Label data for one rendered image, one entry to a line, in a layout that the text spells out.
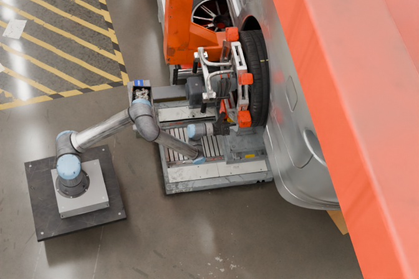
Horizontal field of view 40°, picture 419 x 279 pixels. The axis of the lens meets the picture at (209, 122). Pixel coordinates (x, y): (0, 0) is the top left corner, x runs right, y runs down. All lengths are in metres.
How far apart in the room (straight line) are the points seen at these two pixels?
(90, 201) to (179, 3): 1.45
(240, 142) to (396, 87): 3.79
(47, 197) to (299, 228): 1.85
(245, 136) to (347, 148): 3.84
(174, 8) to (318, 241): 2.00
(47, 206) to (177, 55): 1.42
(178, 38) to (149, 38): 1.11
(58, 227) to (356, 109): 3.51
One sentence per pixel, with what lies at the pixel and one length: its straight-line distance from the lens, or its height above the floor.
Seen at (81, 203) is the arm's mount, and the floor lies 0.40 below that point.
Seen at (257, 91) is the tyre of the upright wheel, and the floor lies 1.06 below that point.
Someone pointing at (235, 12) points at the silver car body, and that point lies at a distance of 4.27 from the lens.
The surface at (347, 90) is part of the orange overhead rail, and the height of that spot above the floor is 3.51.
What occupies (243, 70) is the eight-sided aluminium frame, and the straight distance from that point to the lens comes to 3.67.
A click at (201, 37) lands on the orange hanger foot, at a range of 4.23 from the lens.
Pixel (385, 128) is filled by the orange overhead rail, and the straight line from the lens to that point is 0.61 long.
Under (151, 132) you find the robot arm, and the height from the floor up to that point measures 0.95.
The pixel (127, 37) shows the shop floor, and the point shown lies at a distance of 5.25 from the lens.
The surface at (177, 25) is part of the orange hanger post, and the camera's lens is 4.06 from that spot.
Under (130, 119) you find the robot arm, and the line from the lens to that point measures 3.64.
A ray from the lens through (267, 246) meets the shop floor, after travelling 4.33.
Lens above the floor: 3.99
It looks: 57 degrees down
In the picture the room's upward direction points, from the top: 10 degrees clockwise
